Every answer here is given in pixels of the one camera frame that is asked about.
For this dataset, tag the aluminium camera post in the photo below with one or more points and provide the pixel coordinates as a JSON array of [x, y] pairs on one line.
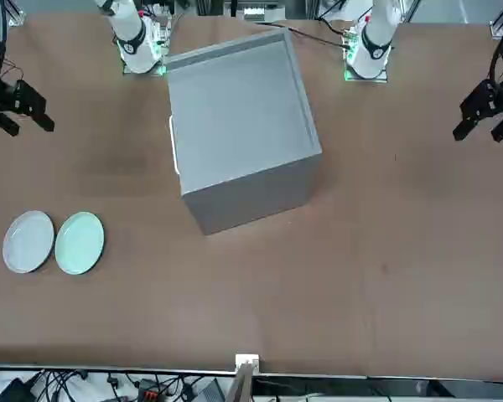
[[245, 364]]

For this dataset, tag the gray metal drawer cabinet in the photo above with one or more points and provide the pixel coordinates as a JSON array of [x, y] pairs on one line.
[[234, 117]]

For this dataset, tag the mint green round plate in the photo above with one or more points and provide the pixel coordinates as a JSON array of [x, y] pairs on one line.
[[79, 243]]

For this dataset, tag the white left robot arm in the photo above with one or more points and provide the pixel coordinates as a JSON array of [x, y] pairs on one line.
[[373, 37]]

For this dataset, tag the orange terminal connector block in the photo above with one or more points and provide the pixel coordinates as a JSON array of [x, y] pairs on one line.
[[147, 391]]

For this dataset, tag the pale gray round plate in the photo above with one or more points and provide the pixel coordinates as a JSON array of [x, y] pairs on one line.
[[27, 243]]

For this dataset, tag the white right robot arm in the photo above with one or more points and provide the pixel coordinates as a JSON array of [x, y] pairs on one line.
[[130, 37]]

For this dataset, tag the grey power adapter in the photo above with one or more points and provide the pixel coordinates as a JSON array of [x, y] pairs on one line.
[[211, 391]]

